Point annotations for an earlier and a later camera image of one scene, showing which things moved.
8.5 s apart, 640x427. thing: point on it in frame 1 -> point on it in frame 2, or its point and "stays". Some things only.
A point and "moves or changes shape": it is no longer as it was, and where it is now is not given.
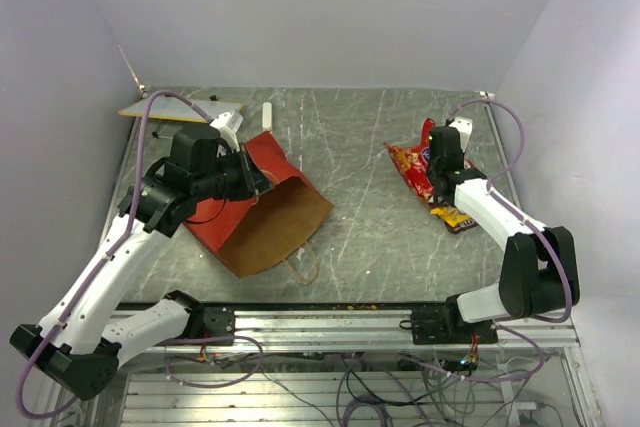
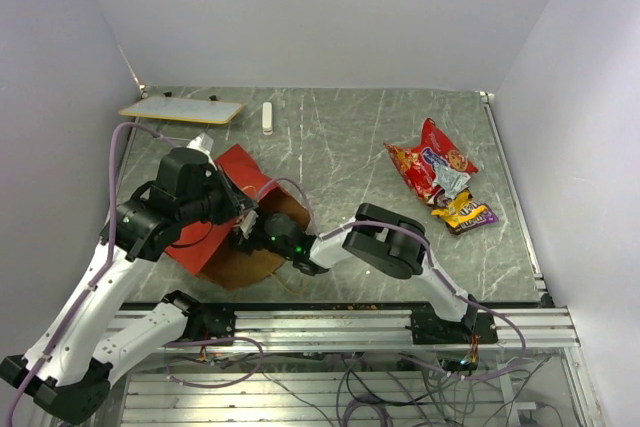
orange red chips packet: x=414 y=170 stays
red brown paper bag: x=254 y=236 moves or changes shape
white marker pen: x=267 y=116 stays
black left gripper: x=252 y=180 -> x=234 y=200
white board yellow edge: x=164 y=108 stays
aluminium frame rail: x=372 y=329 stays
